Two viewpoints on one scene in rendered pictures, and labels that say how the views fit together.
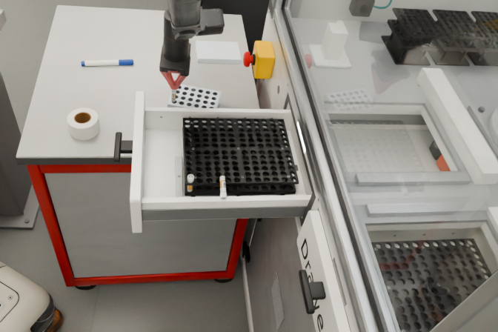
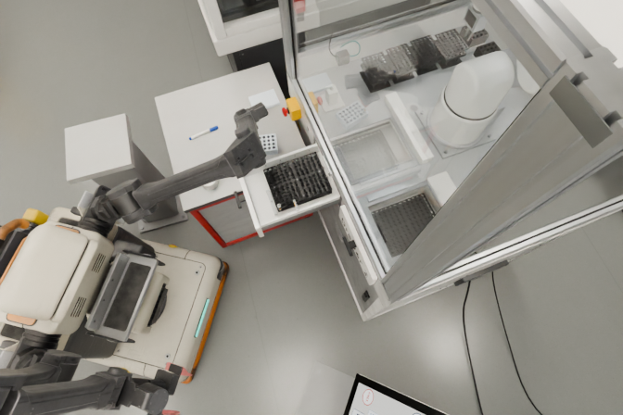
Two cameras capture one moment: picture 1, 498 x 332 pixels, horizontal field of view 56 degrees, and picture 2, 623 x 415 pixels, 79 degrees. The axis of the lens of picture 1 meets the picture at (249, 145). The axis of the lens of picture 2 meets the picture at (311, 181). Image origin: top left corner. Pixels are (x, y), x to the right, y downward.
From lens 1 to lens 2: 0.63 m
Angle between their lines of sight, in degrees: 19
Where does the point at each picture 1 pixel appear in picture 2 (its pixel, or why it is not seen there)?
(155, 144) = (253, 185)
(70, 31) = (171, 116)
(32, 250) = (193, 232)
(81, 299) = (232, 250)
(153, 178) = (259, 206)
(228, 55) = (271, 102)
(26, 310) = (210, 270)
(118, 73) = (212, 138)
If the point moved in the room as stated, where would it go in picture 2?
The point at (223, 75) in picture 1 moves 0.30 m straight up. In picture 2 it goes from (272, 117) to (263, 73)
